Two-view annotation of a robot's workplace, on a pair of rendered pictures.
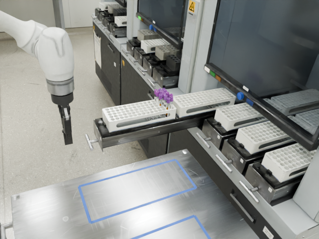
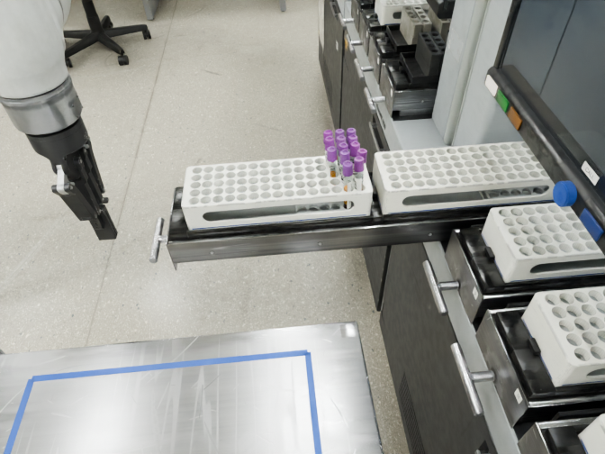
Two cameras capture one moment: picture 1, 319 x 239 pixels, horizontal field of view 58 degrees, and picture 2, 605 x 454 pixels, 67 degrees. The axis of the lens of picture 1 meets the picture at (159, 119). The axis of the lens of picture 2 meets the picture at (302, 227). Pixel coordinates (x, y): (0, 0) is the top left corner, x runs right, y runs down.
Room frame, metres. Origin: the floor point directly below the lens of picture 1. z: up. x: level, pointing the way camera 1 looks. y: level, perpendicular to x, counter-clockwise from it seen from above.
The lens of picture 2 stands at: (0.50, -0.19, 1.35)
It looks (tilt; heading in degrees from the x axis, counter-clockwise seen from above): 47 degrees down; 25
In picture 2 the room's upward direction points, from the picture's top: 2 degrees counter-clockwise
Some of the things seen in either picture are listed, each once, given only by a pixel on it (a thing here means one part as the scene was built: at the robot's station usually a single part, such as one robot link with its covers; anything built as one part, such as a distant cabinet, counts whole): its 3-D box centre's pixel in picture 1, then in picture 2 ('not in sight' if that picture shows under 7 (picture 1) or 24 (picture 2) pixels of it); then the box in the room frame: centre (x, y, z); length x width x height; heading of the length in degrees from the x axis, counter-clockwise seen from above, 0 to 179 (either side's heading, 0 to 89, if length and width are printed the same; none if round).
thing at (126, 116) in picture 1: (139, 114); (277, 193); (1.00, 0.08, 0.83); 0.30 x 0.10 x 0.06; 118
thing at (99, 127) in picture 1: (167, 119); (357, 210); (1.06, -0.04, 0.78); 0.73 x 0.14 x 0.09; 118
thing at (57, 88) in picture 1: (60, 83); (42, 102); (0.86, 0.35, 1.03); 0.09 x 0.09 x 0.06
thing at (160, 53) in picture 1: (160, 53); (410, 27); (1.66, 0.03, 0.85); 0.12 x 0.02 x 0.06; 29
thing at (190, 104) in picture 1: (202, 102); (465, 178); (1.15, -0.19, 0.83); 0.30 x 0.10 x 0.06; 118
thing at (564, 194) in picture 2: (240, 96); (564, 194); (0.98, -0.30, 0.98); 0.03 x 0.01 x 0.03; 28
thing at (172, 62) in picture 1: (172, 63); (427, 56); (1.52, -0.04, 0.85); 0.12 x 0.02 x 0.06; 28
